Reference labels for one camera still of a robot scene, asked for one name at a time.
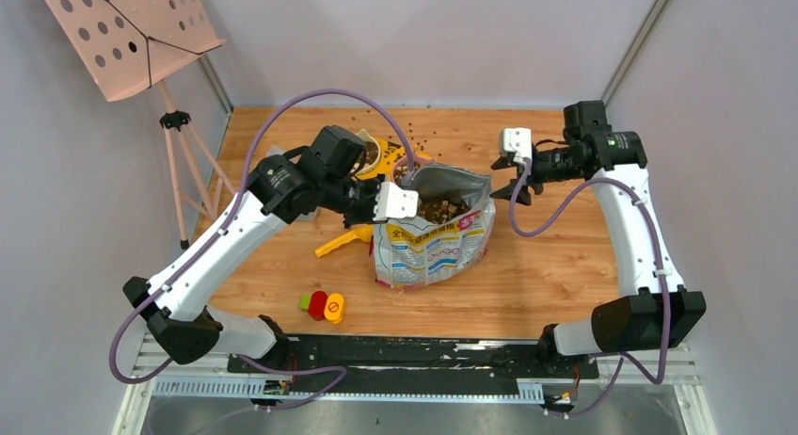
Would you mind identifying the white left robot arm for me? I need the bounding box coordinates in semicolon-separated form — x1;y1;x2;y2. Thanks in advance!
123;125;393;372

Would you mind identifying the red yellow green toy block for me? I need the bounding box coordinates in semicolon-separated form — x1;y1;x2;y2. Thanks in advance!
299;291;346;324

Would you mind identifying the translucent blue plastic container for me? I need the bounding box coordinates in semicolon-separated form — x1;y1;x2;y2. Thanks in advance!
266;145;321;222

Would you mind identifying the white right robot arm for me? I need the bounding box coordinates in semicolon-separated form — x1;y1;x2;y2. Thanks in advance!
491;101;707;377

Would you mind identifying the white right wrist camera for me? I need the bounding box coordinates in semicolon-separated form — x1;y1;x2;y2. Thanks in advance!
500;127;534;161

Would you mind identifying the cream cat-ear bowl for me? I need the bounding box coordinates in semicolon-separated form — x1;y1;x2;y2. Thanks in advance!
353;129;382;178

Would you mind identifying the pink perforated music stand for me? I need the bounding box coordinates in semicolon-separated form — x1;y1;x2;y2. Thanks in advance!
44;0;233;249

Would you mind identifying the pet food bag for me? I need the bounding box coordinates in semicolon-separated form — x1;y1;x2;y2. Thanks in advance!
371;163;496;290

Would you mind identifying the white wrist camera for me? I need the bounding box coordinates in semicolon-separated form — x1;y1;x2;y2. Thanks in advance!
373;182;419;222
500;127;534;161

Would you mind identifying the pink cat-ear bowl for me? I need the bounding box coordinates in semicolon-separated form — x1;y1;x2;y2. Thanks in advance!
391;156;435;185

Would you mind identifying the yellow plastic scoop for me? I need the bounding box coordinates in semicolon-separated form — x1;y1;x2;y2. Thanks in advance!
314;225;374;258

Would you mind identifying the brown kibble in cream bowl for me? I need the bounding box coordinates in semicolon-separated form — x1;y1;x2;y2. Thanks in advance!
362;140;381;172

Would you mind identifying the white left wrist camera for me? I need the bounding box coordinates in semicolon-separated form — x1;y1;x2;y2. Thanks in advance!
373;182;419;222

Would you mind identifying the spilled kibble on table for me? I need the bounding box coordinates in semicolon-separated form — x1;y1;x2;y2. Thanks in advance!
348;110;447;160

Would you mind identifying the aluminium frame rail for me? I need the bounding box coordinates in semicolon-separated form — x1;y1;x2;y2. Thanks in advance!
112;331;718;435

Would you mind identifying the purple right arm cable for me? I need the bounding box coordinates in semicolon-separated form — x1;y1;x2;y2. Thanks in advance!
508;158;671;420

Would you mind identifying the yellow double pet bowl tray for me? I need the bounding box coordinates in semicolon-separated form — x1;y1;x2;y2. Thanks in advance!
355;137;407;180

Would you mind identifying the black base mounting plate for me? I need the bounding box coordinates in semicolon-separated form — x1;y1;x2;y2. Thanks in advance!
261;333;599;396

